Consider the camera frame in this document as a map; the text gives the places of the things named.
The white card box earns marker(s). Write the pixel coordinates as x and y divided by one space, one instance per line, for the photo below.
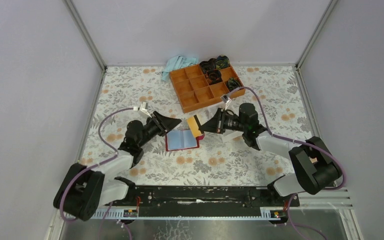
230 136

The red leather card holder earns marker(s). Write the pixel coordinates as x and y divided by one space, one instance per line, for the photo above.
177 140

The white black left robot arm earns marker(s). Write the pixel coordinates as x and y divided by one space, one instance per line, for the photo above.
85 188

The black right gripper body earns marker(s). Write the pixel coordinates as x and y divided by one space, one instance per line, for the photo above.
232 122

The rolled tie green pattern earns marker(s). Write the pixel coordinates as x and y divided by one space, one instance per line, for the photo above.
233 83

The rolled tie dark striped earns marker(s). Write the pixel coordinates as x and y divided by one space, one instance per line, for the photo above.
207 65

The orange wooden compartment tray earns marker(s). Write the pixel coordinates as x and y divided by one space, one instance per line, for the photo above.
194 92

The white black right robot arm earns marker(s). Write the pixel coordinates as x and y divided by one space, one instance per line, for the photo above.
313 167

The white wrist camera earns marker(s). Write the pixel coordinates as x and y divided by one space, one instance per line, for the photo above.
225 98
144 109

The brown credit card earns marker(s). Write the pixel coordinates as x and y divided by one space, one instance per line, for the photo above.
195 126

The rolled tie yellow green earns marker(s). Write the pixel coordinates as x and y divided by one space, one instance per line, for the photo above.
222 62

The floral patterned table mat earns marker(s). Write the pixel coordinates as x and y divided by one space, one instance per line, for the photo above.
214 163

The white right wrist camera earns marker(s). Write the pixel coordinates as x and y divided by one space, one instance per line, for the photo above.
225 98

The light blue cloth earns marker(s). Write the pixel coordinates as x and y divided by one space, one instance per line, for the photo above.
176 63

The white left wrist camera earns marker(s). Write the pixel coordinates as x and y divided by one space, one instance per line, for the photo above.
144 109

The rolled tie orange pattern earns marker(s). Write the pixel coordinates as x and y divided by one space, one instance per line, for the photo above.
213 76

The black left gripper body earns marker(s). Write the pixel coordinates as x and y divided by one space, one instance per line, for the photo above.
151 130

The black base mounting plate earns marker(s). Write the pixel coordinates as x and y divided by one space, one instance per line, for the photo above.
205 201

